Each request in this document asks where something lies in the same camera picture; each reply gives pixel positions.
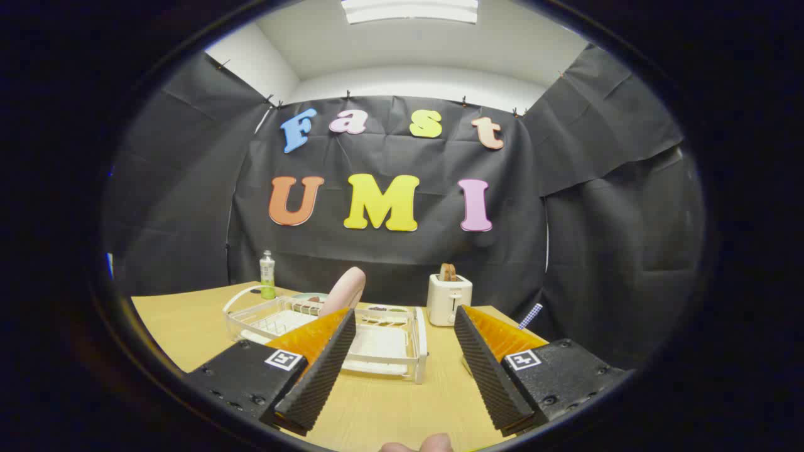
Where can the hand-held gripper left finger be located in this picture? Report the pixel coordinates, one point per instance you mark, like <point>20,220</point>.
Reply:
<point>317,376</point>

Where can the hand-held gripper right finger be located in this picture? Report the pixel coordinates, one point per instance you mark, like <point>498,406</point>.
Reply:
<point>490,376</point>

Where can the pink plate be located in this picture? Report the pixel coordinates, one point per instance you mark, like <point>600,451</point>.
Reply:
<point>345,290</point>

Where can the light green plate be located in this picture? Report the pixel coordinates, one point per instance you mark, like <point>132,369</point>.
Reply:
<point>306,295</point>

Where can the white toaster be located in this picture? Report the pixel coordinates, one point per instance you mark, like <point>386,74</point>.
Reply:
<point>446,302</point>

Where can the green liquid bottle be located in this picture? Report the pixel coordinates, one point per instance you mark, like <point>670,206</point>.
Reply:
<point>267,276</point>

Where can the brown toast slice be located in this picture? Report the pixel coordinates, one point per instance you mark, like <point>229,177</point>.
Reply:
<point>448,272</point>

